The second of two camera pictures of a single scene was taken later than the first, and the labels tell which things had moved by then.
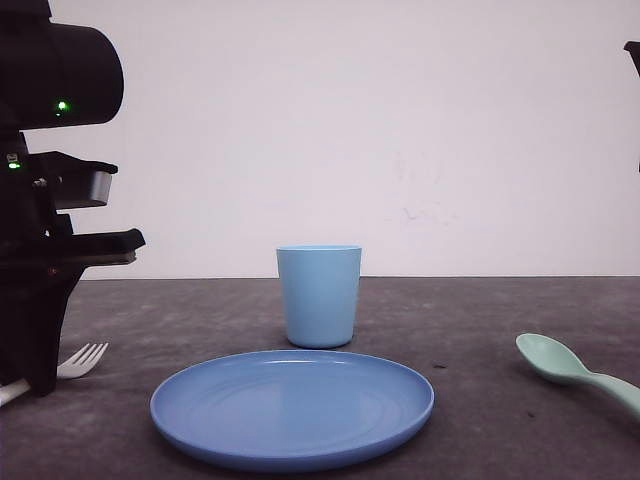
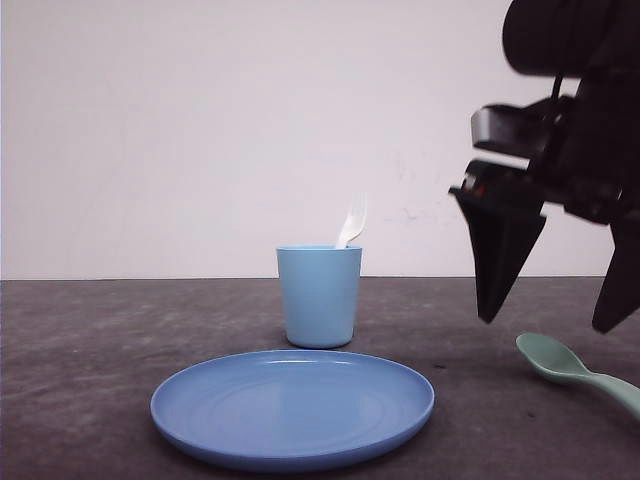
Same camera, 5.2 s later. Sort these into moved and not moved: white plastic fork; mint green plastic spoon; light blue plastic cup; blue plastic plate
Moved: white plastic fork
Not moved: blue plastic plate; light blue plastic cup; mint green plastic spoon
